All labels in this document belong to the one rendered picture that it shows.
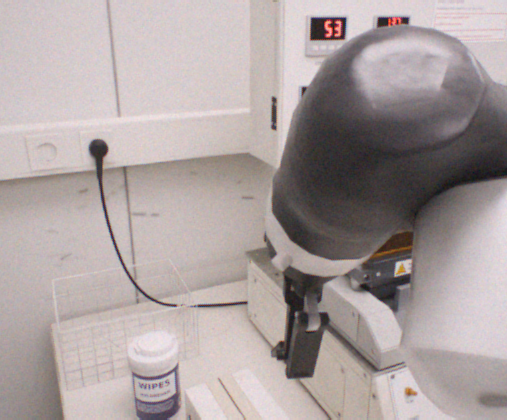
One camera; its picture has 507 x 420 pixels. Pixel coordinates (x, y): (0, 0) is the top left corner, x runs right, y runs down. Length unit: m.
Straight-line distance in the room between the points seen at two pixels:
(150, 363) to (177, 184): 0.51
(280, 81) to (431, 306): 0.69
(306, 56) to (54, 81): 0.52
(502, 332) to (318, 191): 0.11
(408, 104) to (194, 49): 0.99
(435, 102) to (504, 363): 0.11
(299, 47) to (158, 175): 0.49
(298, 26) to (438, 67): 0.68
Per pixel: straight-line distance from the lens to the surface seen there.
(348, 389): 0.87
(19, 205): 1.19
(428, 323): 0.27
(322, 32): 0.93
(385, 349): 0.78
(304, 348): 0.46
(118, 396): 1.04
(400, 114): 0.23
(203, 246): 1.32
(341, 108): 0.23
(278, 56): 0.91
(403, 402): 0.83
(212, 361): 1.09
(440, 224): 0.28
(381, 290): 0.88
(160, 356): 0.89
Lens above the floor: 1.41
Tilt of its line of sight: 21 degrees down
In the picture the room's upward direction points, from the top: straight up
